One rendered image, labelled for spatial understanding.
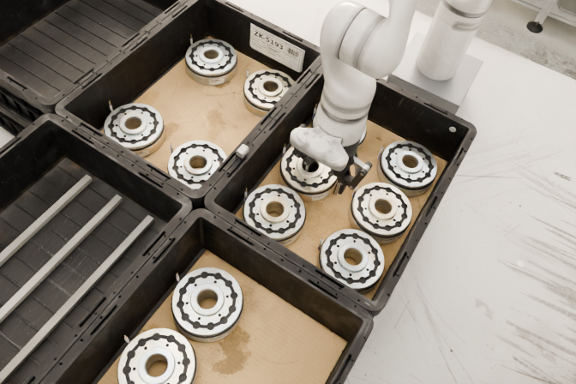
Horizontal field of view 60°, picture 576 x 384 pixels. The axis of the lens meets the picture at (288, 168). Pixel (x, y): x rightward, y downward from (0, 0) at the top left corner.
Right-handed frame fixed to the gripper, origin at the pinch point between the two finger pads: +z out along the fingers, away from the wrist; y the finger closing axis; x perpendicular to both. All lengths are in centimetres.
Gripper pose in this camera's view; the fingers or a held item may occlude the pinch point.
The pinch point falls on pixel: (324, 177)
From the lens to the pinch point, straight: 87.1
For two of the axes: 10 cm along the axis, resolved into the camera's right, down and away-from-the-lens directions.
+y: -8.3, -5.0, 2.5
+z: -0.9, 5.6, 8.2
